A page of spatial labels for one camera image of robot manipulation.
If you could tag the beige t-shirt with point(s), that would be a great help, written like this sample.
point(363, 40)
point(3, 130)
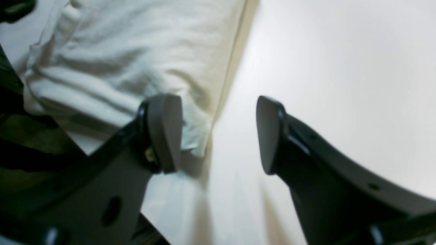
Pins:
point(97, 60)

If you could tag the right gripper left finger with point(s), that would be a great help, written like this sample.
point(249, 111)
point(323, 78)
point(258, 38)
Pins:
point(97, 199)

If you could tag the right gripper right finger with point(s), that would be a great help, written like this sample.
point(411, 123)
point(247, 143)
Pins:
point(338, 202)

